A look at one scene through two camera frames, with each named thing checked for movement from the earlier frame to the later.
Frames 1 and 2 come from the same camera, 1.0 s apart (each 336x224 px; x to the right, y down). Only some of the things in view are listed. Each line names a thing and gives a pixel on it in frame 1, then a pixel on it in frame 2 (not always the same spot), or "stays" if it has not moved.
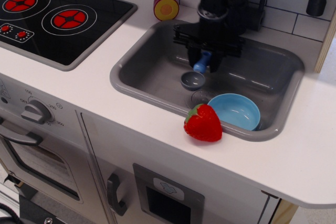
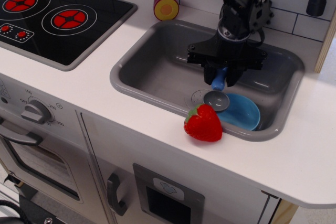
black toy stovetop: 58,27 stays
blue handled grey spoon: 193,80 to 217,97
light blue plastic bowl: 237,110 stays
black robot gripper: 212,31 to 231,47
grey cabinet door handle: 120,208 stays
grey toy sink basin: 147,64 stays
